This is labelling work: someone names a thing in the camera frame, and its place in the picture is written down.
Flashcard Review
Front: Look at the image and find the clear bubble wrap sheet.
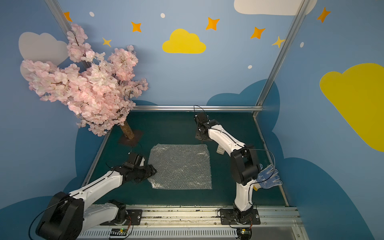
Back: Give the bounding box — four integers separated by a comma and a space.
149, 144, 212, 190

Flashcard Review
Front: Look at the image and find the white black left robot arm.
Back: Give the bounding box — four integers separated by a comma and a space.
35, 164, 157, 240

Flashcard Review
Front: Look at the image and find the white tape dispenser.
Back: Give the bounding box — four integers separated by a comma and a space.
217, 145, 226, 155

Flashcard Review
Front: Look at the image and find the dark square tree base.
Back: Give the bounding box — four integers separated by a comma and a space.
117, 129, 144, 148

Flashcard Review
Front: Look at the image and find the left small electronics board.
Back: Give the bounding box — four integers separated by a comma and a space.
108, 228, 129, 240

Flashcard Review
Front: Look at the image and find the small electronics board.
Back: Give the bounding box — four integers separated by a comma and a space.
108, 228, 129, 240
236, 228, 252, 240

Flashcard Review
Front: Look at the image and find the blue dotted work glove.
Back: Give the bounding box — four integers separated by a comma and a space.
253, 165, 283, 191

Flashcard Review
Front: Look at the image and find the pink cherry blossom tree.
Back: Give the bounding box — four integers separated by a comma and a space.
22, 24, 149, 141

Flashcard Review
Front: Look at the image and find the right small electronics board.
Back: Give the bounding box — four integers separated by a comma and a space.
236, 228, 252, 240

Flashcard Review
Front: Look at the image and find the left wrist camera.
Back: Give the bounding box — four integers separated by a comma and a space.
127, 153, 145, 169

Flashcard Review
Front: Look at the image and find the back aluminium frame rail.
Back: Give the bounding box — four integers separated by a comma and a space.
134, 105, 263, 112

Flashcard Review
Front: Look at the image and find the right side table rail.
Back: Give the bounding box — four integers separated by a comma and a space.
253, 114, 290, 207

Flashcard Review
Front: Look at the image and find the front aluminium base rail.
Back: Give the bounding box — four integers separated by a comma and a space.
76, 205, 309, 240

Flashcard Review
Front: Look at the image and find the right aluminium corner post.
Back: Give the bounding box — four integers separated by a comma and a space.
253, 0, 311, 120

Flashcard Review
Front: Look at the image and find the aluminium corner post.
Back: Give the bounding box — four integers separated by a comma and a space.
253, 0, 311, 120
44, 0, 91, 70

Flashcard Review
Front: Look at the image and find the left aluminium corner post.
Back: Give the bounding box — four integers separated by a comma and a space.
44, 0, 91, 70

